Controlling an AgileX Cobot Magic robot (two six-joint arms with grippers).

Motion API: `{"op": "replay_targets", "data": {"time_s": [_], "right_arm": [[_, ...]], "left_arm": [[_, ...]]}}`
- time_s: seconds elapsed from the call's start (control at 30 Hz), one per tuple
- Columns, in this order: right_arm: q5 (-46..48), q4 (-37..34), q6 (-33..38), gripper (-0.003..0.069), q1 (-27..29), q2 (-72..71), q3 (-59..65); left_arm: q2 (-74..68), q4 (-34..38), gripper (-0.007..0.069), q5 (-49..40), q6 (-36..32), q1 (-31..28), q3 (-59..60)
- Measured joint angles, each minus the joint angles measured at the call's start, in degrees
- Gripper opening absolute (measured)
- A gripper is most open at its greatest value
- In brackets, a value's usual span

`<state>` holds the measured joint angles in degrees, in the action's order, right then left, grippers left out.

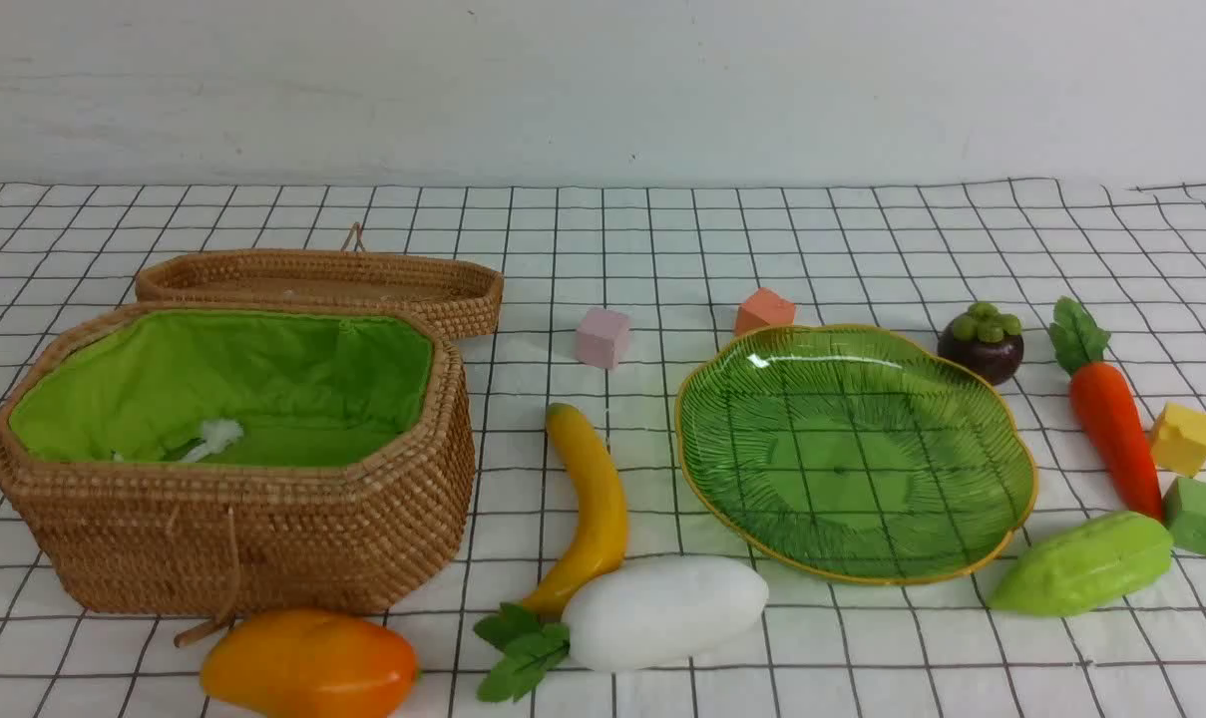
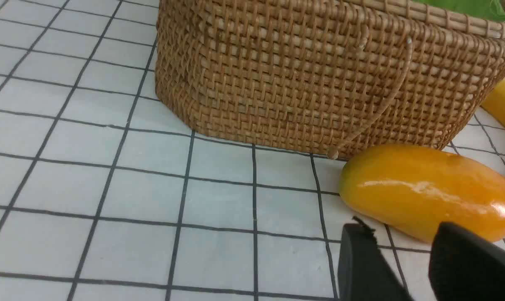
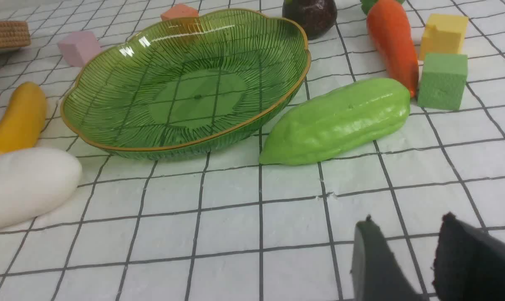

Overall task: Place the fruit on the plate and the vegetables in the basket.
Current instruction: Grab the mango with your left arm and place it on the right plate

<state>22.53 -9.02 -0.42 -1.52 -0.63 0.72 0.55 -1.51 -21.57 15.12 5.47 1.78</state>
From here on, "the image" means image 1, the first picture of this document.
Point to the yellow toy banana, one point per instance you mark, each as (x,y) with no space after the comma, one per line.
(601,536)

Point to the white toy radish green leaves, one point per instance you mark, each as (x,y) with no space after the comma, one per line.
(647,613)

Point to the dark purple toy mangosteen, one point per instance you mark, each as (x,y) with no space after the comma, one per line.
(984,340)

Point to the orange yellow toy mango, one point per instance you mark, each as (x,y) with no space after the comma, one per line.
(306,662)

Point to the orange toy carrot green top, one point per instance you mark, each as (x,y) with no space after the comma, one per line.
(1102,401)

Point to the green toy bitter gourd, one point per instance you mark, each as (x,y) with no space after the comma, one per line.
(1086,567)

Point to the pink foam cube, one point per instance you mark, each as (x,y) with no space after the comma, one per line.
(602,338)

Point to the woven rattan basket lid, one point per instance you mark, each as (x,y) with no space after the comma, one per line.
(459,299)

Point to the orange foam cube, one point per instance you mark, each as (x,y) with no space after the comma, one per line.
(764,308)

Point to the green glass leaf plate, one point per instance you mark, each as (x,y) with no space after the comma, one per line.
(852,453)

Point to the white black grid tablecloth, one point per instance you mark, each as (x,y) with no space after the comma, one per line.
(678,262)

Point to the woven rattan basket green lining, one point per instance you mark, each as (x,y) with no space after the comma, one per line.
(191,459)

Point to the yellow foam cube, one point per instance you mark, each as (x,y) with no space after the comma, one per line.
(1178,440)

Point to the green foam cube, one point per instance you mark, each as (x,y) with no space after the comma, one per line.
(1185,513)

